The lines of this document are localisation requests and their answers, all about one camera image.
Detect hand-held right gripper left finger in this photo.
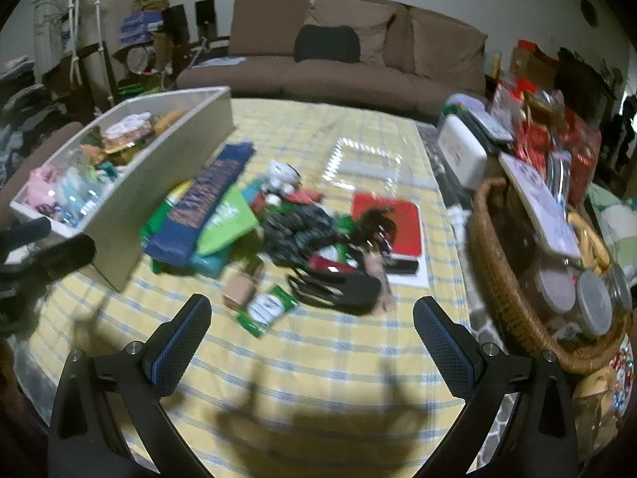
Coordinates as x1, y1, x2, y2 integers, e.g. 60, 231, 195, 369
47, 294, 213, 478

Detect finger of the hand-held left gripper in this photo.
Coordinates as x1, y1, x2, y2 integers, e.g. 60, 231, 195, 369
0, 220, 52, 255
0, 236, 96, 284

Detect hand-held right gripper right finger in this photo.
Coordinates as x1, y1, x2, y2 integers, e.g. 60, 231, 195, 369
413, 296, 580, 478

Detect clear plastic storage bin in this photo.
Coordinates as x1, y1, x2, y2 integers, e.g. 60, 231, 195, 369
10, 86, 234, 292

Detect pink soft packet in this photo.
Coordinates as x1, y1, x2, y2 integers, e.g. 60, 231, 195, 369
27, 166, 61, 206

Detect wicker basket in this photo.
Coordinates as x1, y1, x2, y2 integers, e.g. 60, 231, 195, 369
470, 176, 634, 375

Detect small beige box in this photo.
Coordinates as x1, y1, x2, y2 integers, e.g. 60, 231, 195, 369
221, 259, 264, 310

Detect teal packet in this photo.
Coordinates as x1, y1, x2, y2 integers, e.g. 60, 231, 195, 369
190, 248, 236, 278

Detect green wipes packet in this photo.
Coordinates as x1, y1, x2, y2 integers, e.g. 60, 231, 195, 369
235, 284, 299, 338

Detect green yellow packet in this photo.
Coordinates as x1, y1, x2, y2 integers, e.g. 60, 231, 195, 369
141, 182, 196, 241

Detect yellow plaid tablecloth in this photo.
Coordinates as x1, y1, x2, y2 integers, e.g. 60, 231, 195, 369
20, 97, 498, 478

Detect red notebook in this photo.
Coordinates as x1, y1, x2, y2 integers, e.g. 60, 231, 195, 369
351, 192, 424, 260

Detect bright green packet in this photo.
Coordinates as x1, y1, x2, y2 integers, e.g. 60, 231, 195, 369
196, 186, 260, 255

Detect long blue packet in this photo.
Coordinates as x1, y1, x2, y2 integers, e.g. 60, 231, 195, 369
144, 143, 254, 266

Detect grey lid jar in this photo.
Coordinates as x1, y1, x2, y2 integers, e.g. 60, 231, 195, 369
576, 271, 614, 338

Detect dark patterned pouch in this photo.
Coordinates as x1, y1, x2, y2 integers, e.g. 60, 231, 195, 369
261, 206, 340, 266

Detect white rectangular box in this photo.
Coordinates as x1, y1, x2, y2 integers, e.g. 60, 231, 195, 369
438, 114, 489, 188

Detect clear plastic tray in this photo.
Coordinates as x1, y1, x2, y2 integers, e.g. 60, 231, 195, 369
323, 137, 404, 191

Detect white cat figure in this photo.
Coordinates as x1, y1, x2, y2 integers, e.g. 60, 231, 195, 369
261, 159, 303, 196

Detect blue cardboard box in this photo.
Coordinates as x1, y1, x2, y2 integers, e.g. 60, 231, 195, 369
121, 12, 163, 47

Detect red snack bags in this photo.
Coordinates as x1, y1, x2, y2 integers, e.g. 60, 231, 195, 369
515, 87, 604, 206

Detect black speaker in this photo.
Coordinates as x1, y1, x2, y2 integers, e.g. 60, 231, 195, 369
195, 0, 218, 39

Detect brown sofa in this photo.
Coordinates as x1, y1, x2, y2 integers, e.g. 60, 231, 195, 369
176, 0, 491, 110

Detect brown pillow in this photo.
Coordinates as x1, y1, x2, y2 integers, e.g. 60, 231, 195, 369
306, 2, 396, 61

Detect black cushion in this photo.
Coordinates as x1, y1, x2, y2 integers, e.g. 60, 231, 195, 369
293, 25, 360, 63

